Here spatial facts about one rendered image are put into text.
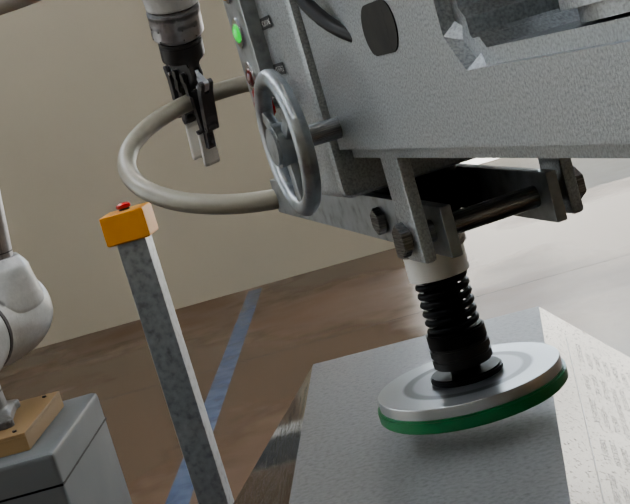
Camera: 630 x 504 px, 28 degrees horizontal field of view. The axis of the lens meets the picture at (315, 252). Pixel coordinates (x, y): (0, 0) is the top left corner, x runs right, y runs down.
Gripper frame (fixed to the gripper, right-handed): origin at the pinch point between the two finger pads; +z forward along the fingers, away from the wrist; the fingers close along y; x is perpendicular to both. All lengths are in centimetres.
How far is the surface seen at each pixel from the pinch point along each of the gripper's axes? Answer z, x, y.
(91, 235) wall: 295, 157, -515
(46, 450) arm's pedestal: 39, -46, 7
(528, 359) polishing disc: -8, -13, 97
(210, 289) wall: 339, 206, -461
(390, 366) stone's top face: 12, -9, 63
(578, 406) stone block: 0, -8, 99
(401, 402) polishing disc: -8, -27, 92
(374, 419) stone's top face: 4, -24, 80
